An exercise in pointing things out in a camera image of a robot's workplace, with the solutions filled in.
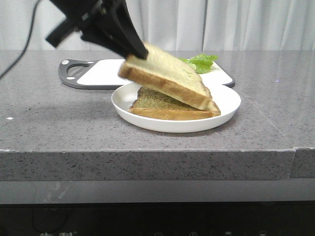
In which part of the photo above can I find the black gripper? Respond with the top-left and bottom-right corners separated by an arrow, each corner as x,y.
46,0 -> 148,59

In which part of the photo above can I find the bread slice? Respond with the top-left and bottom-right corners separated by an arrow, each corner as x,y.
128,87 -> 221,120
118,42 -> 217,110

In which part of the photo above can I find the green lettuce leaf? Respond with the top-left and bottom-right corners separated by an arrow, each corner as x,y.
179,54 -> 218,74

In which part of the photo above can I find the white cutting board grey rim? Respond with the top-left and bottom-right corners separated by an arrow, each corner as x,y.
58,59 -> 235,89

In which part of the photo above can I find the white curtain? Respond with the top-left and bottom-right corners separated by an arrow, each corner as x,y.
0,0 -> 315,51

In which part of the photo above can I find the white round plate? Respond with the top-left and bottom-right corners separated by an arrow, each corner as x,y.
111,83 -> 241,133

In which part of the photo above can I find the black cable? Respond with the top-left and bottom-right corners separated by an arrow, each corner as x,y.
0,0 -> 41,79

